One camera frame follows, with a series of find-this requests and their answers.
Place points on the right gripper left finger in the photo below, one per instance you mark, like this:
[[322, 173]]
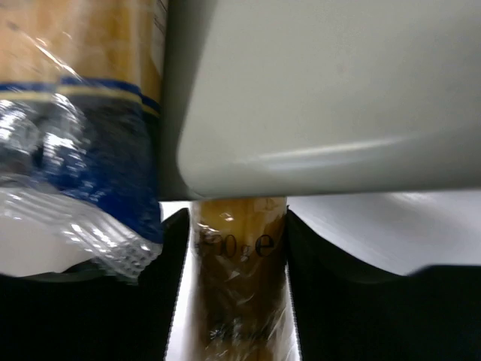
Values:
[[85, 314]]

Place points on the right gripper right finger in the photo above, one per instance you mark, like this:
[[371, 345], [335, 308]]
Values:
[[347, 309]]

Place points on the blue yellow spaghetti bag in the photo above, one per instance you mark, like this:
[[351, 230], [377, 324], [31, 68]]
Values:
[[240, 286]]

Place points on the pasta bag label side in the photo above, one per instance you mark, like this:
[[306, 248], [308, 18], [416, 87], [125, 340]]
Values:
[[80, 109]]

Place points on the grey three-tier tray shelf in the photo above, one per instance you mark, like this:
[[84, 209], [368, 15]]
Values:
[[296, 98]]

